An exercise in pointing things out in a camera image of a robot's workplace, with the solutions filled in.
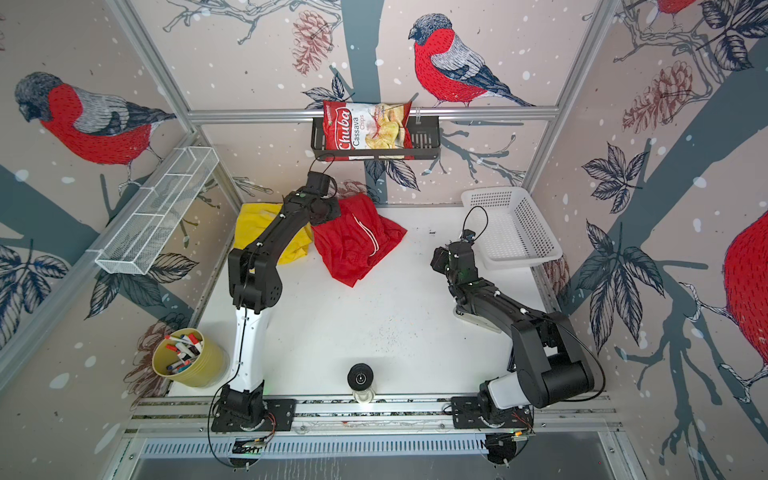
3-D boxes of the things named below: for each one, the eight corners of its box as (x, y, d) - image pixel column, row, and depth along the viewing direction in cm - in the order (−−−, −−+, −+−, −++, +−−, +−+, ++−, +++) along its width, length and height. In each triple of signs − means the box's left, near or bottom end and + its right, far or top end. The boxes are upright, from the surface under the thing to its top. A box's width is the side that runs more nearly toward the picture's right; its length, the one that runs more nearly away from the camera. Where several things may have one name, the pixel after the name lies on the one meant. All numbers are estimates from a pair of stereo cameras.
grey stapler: (451, 317, 92) (453, 311, 89) (452, 313, 93) (454, 307, 90) (497, 333, 89) (501, 328, 86) (497, 330, 90) (501, 324, 86)
